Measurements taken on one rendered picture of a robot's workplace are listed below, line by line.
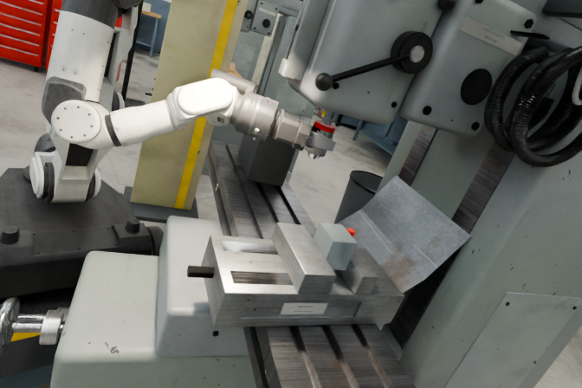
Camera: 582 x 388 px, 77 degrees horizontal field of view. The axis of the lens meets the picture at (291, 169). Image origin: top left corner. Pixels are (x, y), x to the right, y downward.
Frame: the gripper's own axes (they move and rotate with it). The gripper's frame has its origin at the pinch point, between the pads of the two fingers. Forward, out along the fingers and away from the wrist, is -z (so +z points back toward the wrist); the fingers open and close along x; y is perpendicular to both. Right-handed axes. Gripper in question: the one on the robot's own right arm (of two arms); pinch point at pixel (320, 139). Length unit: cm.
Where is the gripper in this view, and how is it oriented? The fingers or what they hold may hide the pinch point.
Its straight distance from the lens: 80.1
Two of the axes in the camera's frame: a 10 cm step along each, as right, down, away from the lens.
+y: -3.3, 8.8, 3.2
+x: 0.2, -3.4, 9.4
